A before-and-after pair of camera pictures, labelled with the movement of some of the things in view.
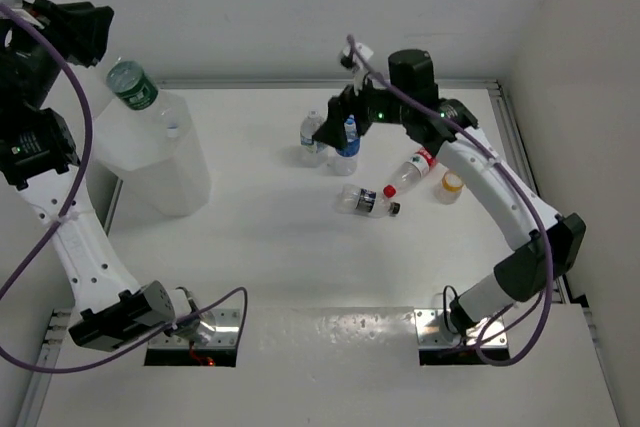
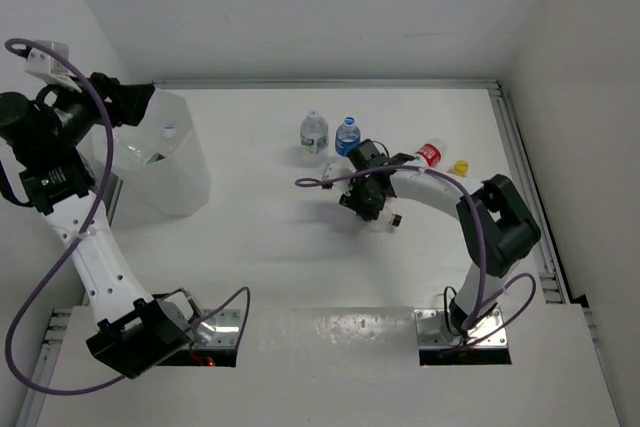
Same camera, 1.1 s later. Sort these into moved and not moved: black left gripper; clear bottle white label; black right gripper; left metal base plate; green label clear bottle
Moved: green label clear bottle; black right gripper; black left gripper
Not moved: left metal base plate; clear bottle white label
